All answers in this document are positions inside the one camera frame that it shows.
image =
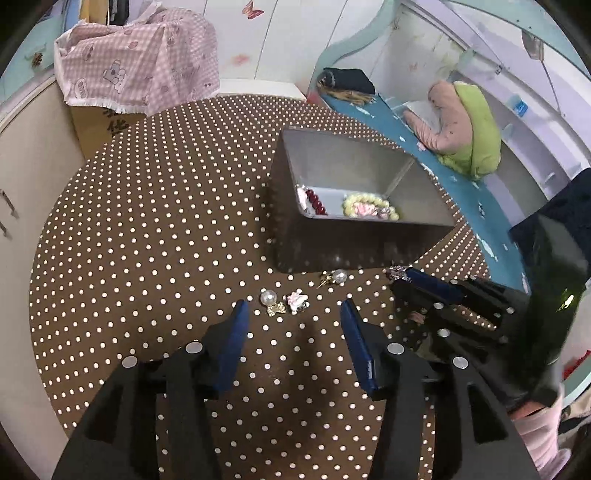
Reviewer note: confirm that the white pillow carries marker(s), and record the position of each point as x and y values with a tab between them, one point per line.
420	114

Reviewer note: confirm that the blue patterned bed sheet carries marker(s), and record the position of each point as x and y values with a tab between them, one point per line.
461	194

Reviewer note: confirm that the hanging yellow garment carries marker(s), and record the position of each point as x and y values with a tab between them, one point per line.
92	9

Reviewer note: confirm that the cardboard box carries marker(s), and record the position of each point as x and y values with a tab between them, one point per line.
99	129

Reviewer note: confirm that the teal bed frame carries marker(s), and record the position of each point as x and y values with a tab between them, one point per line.
360	37

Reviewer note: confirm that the pearl gold bow earring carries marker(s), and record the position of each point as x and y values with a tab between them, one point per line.
266	297

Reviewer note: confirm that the white wardrobe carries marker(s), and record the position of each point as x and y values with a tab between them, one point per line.
286	41

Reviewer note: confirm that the brown polka dot tablecloth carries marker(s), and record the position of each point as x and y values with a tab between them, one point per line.
161	230

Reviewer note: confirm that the tan folded garment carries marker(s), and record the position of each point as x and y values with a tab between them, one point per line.
346	96

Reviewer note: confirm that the pine cone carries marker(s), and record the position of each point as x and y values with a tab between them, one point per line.
37	57

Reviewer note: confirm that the grey metal tin box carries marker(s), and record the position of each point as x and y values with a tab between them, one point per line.
332	244

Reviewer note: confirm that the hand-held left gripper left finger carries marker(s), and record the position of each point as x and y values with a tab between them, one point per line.
233	341

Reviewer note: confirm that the white board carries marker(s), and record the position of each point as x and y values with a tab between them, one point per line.
258	88

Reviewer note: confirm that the faint pink butterfly sticker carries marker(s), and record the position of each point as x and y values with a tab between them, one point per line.
240	59

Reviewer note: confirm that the silver sparkly jewelry piece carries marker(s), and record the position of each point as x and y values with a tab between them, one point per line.
398	273

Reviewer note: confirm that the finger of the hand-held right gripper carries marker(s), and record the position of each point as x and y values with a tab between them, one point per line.
466	337
438	288

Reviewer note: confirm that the blue label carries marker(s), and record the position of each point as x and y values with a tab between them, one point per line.
521	107

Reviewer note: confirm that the teal drawer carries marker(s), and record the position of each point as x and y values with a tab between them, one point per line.
27	55

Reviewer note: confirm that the black folded garment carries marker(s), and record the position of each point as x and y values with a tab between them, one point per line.
348	79

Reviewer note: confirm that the hanging dark garments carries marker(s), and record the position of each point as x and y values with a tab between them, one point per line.
121	9

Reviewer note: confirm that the pink white bow charm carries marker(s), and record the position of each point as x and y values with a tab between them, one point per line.
296	301

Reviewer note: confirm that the pink checked cloth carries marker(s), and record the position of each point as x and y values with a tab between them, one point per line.
138	55

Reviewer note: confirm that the beige cabinet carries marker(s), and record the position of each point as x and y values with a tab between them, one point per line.
32	152

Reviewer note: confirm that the pink and green pillow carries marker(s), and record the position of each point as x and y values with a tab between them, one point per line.
471	129

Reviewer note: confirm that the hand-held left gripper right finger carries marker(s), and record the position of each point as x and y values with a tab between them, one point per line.
358	341

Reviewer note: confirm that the person's right forearm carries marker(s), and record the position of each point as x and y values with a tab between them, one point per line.
540	438

